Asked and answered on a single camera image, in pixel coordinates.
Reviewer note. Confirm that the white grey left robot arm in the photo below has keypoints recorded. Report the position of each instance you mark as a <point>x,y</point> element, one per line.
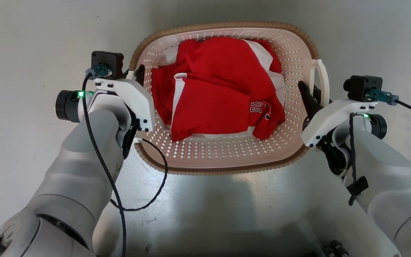
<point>70,185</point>

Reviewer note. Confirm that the black robot base connector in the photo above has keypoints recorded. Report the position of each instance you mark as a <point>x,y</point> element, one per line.
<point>335,249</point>

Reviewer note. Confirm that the red and white garment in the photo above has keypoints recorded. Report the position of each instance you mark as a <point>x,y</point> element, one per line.
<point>216,92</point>

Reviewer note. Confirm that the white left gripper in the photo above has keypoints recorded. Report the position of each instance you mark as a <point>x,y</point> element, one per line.
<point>134,96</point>

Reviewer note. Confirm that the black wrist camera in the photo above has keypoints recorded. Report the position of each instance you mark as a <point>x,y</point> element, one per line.
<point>107,62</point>
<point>360,87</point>

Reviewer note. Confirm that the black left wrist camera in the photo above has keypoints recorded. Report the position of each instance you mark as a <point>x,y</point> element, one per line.
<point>107,62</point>

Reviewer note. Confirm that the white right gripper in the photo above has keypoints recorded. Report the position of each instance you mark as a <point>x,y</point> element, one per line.
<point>334,119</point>

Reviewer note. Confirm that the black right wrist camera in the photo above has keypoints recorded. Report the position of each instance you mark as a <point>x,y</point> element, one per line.
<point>360,87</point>

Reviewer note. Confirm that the beige perforated laundry basket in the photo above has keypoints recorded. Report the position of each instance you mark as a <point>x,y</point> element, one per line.
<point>227,153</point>

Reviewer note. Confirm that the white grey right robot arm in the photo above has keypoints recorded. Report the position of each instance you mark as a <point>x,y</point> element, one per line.
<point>398,192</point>

